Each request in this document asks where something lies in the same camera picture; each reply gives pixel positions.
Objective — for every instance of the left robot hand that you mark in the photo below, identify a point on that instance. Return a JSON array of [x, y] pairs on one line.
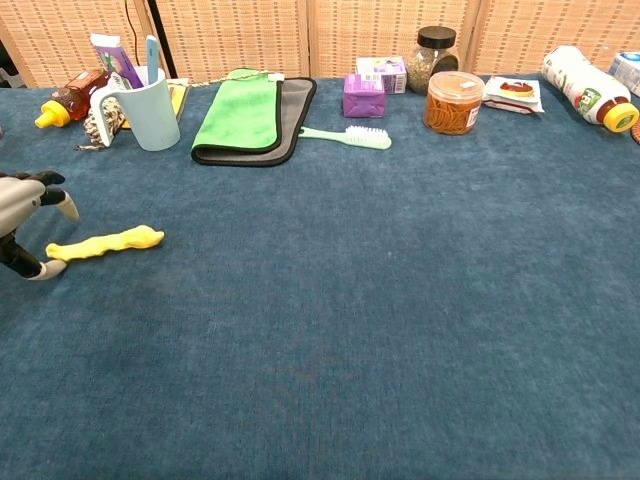
[[20, 192]]

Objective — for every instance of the yellow twisted cloth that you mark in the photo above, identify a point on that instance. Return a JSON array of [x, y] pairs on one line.
[[110, 244]]

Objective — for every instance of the honey bottle yellow cap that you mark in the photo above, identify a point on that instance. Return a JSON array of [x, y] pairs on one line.
[[75, 97]]

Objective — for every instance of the purple toothpaste tube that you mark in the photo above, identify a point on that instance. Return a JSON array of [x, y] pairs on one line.
[[117, 57]]

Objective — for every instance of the light blue toothbrush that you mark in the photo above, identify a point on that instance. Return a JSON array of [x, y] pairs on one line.
[[151, 55]]

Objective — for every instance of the black stand pole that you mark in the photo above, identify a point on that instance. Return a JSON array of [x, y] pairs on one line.
[[162, 40]]

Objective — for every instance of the green microfibre cloth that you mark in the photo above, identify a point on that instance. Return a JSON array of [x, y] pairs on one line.
[[240, 112]]

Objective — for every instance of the grey microfibre cloth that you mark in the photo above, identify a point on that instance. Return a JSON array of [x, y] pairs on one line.
[[295, 115]]

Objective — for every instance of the blue felt table cover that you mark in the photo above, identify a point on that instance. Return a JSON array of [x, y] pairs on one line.
[[320, 300]]

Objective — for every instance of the mint green scrub brush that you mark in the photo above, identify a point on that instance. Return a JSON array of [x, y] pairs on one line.
[[367, 136]]

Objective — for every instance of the purple cardboard box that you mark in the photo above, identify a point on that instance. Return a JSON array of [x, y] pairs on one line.
[[364, 97]]

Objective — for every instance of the white and purple box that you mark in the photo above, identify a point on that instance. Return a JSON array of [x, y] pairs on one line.
[[392, 72]]

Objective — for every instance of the glass jar black lid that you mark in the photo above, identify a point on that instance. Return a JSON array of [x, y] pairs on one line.
[[432, 62]]

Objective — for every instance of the clear jar of rubber bands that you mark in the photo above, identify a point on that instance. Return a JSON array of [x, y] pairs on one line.
[[452, 105]]

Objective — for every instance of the packaged donut snack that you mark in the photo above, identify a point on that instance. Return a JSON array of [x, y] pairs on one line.
[[515, 92]]

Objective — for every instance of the white bottle yellow cap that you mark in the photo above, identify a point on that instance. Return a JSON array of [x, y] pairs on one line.
[[580, 82]]

